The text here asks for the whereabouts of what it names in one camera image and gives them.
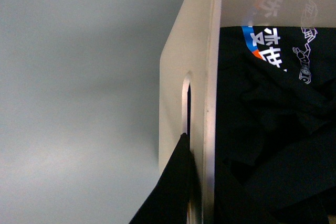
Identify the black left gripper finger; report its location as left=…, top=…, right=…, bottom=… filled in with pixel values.
left=130, top=133, right=196, bottom=224

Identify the cream plastic laundry hamper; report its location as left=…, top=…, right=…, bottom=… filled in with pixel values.
left=159, top=0, right=335, bottom=223

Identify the black printed t-shirt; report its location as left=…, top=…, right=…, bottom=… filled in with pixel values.
left=215, top=27, right=335, bottom=223

